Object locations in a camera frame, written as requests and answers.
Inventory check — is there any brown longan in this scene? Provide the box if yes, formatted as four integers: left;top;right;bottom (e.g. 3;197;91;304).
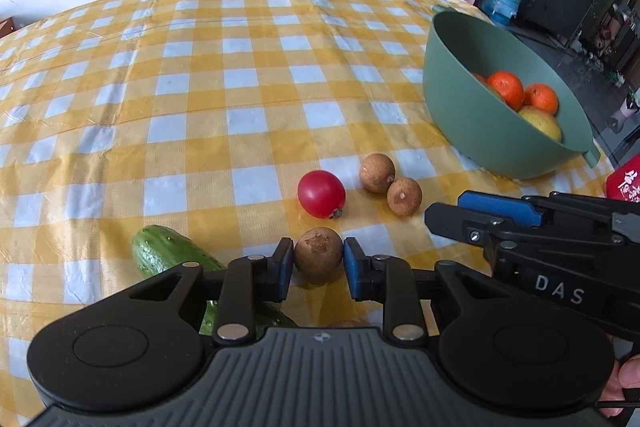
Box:
294;227;343;283
326;320;371;329
359;153;396;194
386;178;422;217

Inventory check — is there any green cucumber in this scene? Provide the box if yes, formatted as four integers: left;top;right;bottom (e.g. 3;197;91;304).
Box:
131;223;302;338

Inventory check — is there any person's right hand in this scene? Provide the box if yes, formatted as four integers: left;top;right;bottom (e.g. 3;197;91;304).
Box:
600;355;640;402

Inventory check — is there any orange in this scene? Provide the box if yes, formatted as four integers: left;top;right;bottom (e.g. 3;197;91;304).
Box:
472;72;487;84
487;70;525;112
524;83;559;116

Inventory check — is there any red cherry tomato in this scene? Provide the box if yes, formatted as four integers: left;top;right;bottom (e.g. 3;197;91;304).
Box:
297;170;346;219

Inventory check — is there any yellow red apple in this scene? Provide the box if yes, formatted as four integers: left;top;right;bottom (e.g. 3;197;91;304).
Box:
518;105;563;142

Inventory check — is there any yellow white checkered tablecloth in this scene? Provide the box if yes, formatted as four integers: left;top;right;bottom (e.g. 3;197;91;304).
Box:
1;0;612;426

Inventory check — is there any green colander bowl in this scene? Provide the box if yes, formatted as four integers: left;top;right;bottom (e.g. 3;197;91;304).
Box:
423;5;601;180

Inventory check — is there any brown longan back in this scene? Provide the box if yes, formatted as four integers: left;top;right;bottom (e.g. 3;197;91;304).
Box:
359;153;396;194

